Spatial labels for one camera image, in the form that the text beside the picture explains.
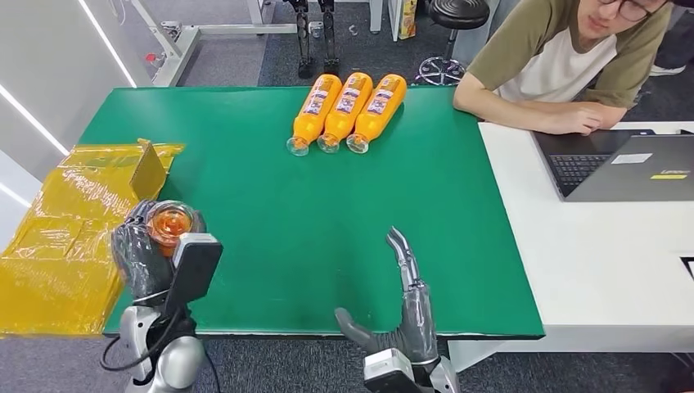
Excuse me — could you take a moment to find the person's right hand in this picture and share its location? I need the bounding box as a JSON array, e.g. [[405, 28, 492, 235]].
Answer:
[[548, 102, 606, 137]]

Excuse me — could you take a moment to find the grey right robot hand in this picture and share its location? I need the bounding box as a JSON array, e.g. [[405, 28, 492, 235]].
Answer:
[[334, 226, 440, 364]]

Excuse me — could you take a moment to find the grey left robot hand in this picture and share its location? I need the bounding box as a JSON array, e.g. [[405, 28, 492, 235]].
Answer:
[[110, 199, 208, 304]]

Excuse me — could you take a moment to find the orange juice bottle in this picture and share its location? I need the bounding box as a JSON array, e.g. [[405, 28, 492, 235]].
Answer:
[[286, 73, 344, 158], [317, 71, 374, 155], [145, 201, 197, 260], [346, 73, 408, 155]]

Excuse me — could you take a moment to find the person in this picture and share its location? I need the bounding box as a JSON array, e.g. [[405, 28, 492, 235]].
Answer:
[[453, 0, 676, 137]]

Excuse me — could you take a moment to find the white desk foot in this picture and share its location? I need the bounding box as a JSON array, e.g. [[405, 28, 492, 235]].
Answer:
[[447, 338, 543, 373]]

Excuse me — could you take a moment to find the yellow taped cardboard box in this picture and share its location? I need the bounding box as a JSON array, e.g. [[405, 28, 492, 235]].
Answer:
[[0, 139, 187, 338]]

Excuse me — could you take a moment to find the grey laptop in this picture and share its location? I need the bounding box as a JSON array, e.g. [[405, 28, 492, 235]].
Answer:
[[531, 129, 694, 203]]

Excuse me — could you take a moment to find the green table mat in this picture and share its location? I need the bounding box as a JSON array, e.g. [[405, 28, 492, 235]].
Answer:
[[78, 85, 546, 340]]

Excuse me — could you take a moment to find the black round stool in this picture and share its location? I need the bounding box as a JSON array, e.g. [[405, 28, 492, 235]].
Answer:
[[414, 0, 492, 88]]

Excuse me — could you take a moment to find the yellow printed carton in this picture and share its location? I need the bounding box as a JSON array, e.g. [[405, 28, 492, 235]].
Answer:
[[398, 0, 418, 42]]

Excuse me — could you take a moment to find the black robot leg stand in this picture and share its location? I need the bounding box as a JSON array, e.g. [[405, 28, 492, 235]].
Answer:
[[282, 0, 318, 81], [318, 0, 341, 76]]

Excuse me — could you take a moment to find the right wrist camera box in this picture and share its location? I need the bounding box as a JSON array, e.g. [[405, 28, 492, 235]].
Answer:
[[363, 348, 425, 393]]

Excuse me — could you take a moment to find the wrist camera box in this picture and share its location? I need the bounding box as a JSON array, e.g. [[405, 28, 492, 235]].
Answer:
[[164, 233, 224, 316], [363, 348, 425, 393]]

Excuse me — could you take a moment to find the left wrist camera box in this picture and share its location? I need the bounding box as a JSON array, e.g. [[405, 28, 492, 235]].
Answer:
[[164, 233, 224, 316]]

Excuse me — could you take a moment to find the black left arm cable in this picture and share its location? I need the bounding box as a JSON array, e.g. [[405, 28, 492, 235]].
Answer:
[[100, 309, 183, 374]]

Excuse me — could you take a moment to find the white metal table frame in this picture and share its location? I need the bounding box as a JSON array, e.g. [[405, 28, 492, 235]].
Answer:
[[127, 0, 327, 88]]

